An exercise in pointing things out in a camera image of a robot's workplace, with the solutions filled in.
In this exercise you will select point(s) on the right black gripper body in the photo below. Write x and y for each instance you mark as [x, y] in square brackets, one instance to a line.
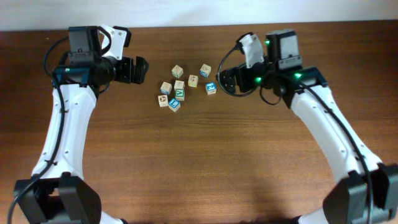
[251, 79]

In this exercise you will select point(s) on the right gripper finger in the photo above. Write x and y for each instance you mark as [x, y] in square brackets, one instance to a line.
[228, 74]
[229, 86]

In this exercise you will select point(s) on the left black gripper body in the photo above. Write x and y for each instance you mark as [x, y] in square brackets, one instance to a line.
[122, 69]

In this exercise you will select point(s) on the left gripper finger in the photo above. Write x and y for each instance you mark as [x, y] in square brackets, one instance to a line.
[141, 67]
[138, 81]

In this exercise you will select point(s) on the blue letter block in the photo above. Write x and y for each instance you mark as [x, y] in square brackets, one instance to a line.
[210, 88]

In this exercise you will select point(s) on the blue D block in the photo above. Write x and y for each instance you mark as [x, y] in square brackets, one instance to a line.
[205, 70]

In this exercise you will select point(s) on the yellow-edged picture block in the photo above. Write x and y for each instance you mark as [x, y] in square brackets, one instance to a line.
[193, 81]

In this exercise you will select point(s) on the green V block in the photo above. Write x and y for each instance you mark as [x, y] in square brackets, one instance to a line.
[180, 94]

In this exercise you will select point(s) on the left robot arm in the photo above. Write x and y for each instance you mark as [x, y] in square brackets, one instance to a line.
[56, 191]

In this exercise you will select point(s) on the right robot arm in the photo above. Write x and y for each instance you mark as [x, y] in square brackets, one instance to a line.
[366, 189]

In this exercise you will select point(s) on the pretzel picture block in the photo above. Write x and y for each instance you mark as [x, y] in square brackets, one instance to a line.
[166, 88]

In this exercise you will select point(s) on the soccer ball block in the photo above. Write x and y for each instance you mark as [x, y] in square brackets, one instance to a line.
[163, 100]

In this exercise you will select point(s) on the green-edged picture block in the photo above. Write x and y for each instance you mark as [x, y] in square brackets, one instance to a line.
[177, 71]

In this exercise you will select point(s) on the green N block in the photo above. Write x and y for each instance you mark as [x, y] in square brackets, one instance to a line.
[179, 85]

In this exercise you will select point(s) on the blue L block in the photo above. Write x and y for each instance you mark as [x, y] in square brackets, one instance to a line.
[174, 104]

